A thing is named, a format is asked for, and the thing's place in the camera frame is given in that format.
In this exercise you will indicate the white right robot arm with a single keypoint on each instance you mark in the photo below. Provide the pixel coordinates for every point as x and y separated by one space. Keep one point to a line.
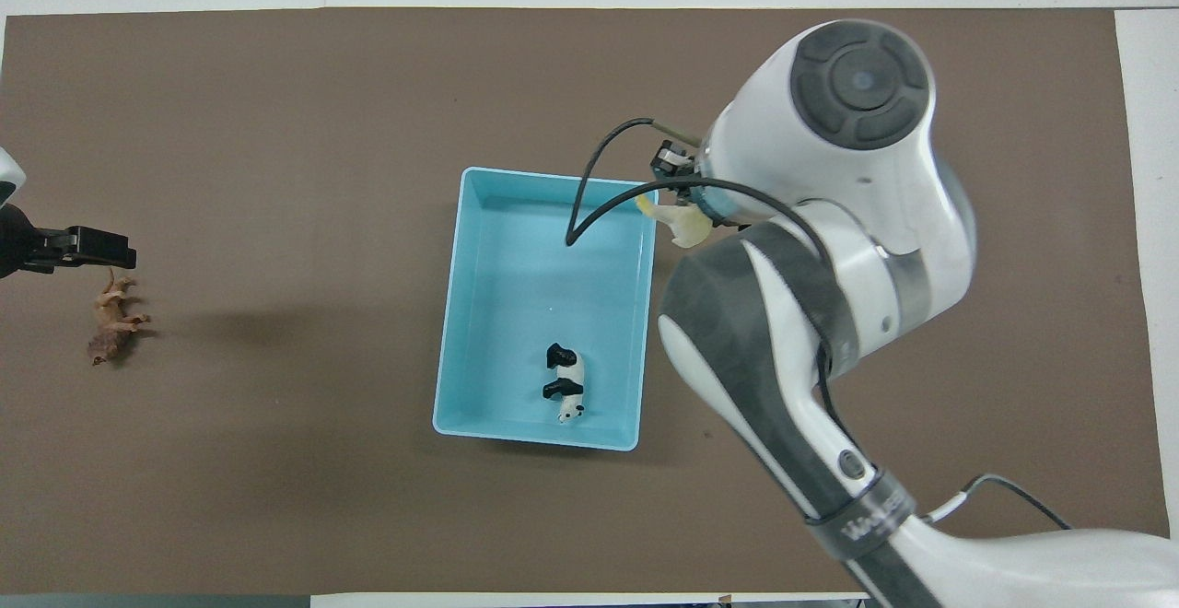
829 175

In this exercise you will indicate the light blue storage box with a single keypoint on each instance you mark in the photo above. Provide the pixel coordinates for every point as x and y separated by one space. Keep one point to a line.
516 295

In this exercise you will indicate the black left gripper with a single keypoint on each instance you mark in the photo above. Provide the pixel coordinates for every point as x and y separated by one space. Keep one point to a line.
23 244

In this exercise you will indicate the black and white panda toy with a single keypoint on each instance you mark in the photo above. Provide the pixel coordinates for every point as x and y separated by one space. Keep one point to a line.
571 376

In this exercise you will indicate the cream llama toy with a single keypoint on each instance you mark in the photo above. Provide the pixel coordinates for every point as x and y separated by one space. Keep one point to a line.
686 226

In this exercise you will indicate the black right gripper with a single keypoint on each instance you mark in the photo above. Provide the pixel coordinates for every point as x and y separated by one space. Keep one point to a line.
672 164

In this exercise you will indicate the brown lion toy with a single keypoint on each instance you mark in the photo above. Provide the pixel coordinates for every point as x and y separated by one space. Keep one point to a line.
110 313

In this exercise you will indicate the brown table mat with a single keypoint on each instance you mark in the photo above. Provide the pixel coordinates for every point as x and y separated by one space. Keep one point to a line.
276 129

